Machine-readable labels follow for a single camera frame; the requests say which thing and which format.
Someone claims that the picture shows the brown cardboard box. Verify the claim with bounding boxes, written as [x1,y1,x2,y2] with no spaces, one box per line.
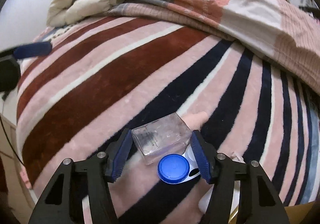
[228,201,318,224]

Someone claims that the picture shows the cream cosmetic tube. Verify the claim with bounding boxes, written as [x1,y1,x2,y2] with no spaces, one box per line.
[198,179,242,215]

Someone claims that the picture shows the striped fleece blanket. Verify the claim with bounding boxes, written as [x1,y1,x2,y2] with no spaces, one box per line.
[16,17,319,223]

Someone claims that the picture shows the pink grey patchwork duvet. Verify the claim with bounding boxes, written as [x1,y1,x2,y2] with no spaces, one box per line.
[105,0,320,95]

